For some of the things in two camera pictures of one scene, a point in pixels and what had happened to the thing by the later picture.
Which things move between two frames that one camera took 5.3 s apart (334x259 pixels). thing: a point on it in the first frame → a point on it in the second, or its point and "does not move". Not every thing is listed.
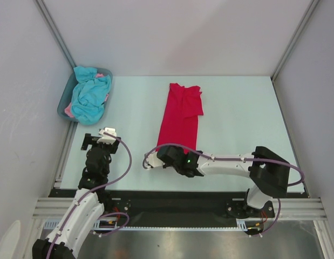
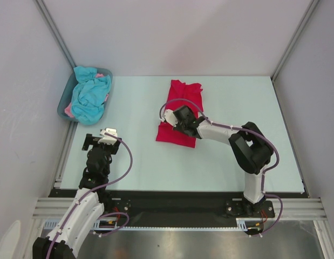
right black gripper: x=161 y=153 → x=180 y=118
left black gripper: x=111 y=148 does not move
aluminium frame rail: x=292 y=208 does not move
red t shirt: x=179 y=125 does not move
